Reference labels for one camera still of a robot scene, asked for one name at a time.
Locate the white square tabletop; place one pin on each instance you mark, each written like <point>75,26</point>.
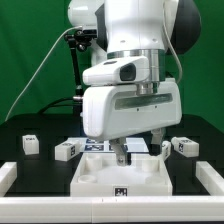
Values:
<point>99,175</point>

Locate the white front fence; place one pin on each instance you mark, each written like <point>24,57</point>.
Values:
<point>111,209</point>

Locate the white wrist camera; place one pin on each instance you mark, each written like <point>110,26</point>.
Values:
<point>118,71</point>

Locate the white fence block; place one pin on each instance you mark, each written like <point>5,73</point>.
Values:
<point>8,174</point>
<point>211,180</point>

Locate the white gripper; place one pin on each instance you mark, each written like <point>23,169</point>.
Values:
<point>111,112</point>

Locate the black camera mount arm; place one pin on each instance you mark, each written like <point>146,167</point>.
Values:
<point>76,56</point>

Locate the white marker sheet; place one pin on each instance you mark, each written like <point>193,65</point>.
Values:
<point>133,145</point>

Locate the white left fence block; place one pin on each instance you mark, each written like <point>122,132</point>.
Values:
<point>8,174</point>

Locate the white right fence block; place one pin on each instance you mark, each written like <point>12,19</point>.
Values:
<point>211,180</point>

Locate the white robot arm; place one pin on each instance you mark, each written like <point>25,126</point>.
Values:
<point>128,28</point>

